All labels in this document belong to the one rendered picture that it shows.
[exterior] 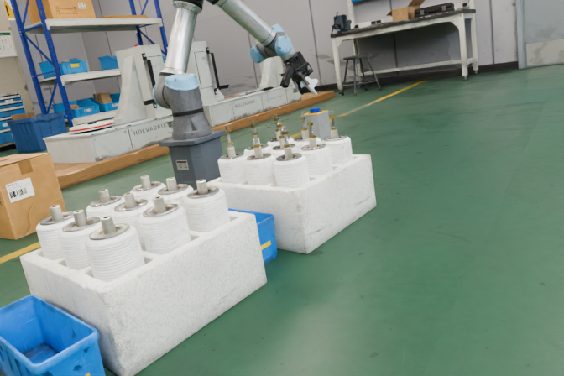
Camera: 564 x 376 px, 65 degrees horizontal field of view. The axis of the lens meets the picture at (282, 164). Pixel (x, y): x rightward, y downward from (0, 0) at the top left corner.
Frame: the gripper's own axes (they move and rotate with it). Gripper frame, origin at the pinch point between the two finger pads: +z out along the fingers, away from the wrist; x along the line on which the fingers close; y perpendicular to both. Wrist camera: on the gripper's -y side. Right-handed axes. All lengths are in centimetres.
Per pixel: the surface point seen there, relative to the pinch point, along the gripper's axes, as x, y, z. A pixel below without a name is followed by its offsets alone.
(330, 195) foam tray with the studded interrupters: -81, -42, 5
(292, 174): -81, -48, -7
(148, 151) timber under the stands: 133, -72, -4
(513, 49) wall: 206, 331, 165
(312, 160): -75, -39, -4
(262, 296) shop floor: -100, -75, 4
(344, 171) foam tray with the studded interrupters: -77, -33, 5
